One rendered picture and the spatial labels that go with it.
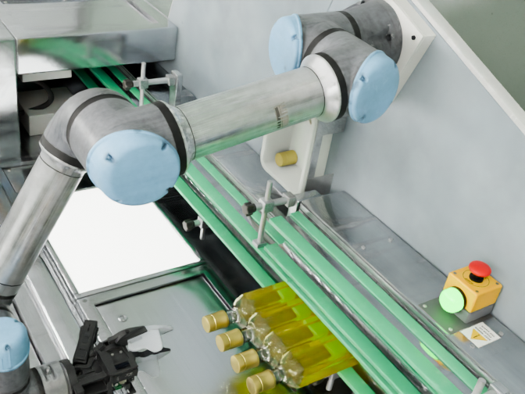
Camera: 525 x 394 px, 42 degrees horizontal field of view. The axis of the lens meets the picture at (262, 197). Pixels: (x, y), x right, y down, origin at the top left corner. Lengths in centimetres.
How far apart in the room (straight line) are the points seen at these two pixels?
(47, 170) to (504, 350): 83
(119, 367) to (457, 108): 76
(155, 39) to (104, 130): 121
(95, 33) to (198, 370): 105
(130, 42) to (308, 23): 98
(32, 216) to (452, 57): 78
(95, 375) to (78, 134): 45
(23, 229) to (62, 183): 10
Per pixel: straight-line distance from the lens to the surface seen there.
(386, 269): 137
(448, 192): 136
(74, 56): 209
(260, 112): 106
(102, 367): 128
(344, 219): 148
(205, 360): 150
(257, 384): 128
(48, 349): 155
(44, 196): 114
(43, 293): 165
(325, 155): 156
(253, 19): 181
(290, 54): 123
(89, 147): 99
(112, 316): 158
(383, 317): 129
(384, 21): 133
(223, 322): 139
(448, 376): 123
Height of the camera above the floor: 173
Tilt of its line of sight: 31 degrees down
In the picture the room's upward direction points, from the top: 103 degrees counter-clockwise
